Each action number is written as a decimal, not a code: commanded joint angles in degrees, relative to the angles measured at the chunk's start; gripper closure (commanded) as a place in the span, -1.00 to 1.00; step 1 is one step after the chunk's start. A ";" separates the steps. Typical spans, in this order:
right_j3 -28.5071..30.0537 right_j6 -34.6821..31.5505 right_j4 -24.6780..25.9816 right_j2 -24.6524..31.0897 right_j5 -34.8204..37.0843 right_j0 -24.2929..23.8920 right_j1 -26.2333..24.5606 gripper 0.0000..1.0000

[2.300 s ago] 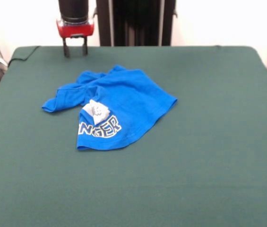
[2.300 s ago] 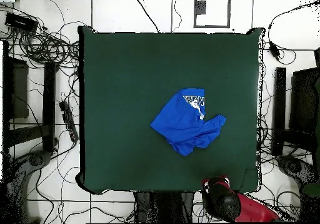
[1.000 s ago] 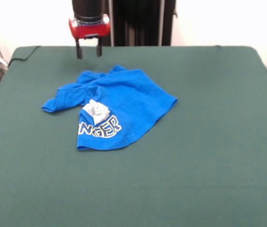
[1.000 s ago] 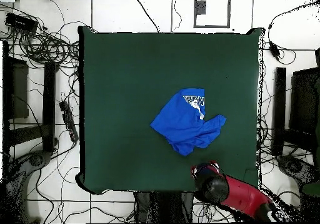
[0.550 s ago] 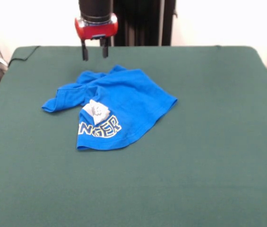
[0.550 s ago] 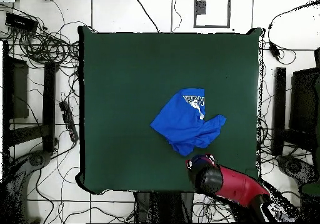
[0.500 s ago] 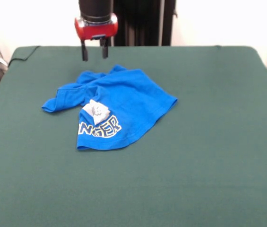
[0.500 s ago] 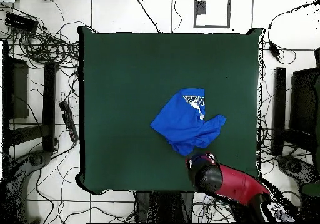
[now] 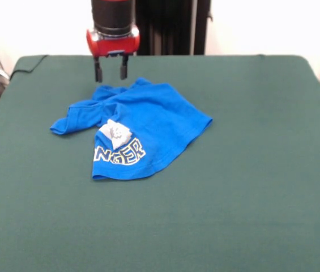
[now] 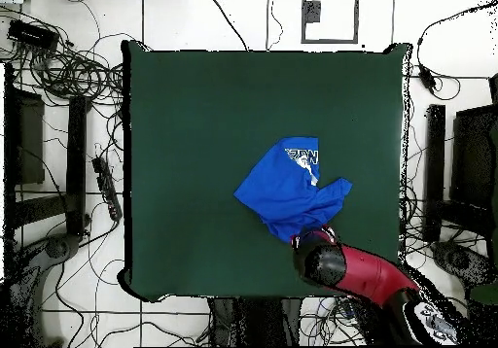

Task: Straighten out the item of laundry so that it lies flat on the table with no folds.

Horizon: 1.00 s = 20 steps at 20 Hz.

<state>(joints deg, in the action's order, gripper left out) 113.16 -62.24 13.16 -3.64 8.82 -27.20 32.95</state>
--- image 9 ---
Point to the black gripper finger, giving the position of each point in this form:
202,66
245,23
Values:
124,68
99,69

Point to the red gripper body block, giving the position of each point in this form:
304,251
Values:
114,45

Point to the blue printed shirt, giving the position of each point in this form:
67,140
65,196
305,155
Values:
159,119

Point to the dark green table cloth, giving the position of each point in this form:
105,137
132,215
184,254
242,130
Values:
148,226

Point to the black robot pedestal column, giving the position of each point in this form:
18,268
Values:
171,28

